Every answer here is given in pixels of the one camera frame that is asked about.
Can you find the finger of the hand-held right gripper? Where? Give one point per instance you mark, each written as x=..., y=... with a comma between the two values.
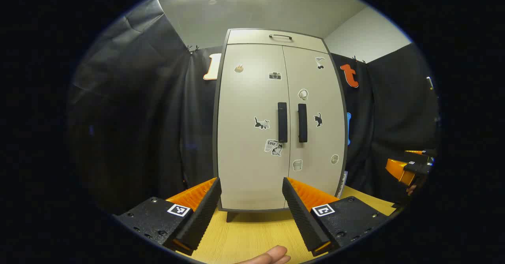
x=398, y=170
x=418, y=152

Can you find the white shoe cabinet door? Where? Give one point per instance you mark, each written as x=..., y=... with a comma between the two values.
x=244, y=157
x=319, y=153

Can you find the white double-door shoe cabinet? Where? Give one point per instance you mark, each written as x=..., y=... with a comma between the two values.
x=230, y=216

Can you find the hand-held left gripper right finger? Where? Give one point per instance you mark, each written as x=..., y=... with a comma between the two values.
x=302, y=216

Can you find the black backdrop cloth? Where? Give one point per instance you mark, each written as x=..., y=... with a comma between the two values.
x=138, y=118

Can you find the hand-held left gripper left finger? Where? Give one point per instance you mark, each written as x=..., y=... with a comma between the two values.
x=205, y=212

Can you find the white cabinet drawer front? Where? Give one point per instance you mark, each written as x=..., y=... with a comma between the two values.
x=252, y=37

